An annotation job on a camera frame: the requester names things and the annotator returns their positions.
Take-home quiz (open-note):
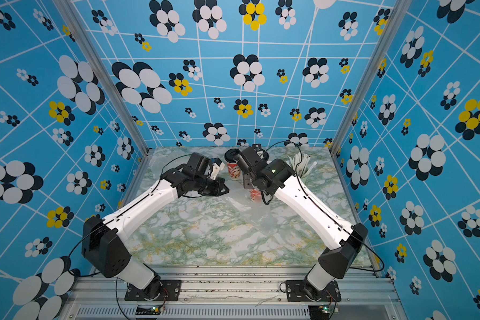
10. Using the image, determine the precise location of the aluminium corner post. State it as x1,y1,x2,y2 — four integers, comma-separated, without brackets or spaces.
54,1,149,157
330,0,412,156

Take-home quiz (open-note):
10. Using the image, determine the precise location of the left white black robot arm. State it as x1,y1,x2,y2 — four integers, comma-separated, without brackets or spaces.
81,153,229,301

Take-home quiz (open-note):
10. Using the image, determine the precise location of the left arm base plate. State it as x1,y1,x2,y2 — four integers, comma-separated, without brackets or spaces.
124,280,182,302

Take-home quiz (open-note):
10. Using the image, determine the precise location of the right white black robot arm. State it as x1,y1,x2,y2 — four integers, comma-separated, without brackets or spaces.
237,159,367,301

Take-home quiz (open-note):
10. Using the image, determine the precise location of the left aluminium corner post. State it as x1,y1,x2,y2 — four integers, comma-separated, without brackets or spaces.
54,1,149,157

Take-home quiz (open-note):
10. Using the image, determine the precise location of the clear plastic carrier bag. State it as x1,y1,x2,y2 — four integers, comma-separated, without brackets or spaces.
225,187,278,235

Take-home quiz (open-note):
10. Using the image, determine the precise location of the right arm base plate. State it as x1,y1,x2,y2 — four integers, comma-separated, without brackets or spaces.
284,280,342,303

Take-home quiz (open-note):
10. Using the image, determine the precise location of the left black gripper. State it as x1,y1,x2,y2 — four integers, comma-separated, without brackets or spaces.
196,176,232,195

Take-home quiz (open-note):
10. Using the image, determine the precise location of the right aluminium corner post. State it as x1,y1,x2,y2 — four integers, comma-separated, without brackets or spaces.
330,0,412,156

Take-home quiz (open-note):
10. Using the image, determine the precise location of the green straw holder cup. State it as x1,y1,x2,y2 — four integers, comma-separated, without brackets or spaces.
295,167,309,179

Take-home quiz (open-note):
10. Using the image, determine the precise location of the red cup white lid front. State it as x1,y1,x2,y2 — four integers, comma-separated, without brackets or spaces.
249,189,263,203

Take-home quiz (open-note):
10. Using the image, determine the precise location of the red cup black lid left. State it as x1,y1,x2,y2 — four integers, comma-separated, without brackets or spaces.
224,149,242,180

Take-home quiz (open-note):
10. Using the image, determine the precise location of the aluminium rail frame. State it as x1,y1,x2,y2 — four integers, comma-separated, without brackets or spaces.
60,266,406,319

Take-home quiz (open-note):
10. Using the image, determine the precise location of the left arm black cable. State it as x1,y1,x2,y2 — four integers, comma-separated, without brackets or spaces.
65,153,193,277

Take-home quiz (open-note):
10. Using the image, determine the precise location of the white wrapped straws bundle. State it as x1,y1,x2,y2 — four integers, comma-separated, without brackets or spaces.
289,153,317,176

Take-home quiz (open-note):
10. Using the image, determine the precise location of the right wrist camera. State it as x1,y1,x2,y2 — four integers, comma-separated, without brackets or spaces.
236,143,269,171

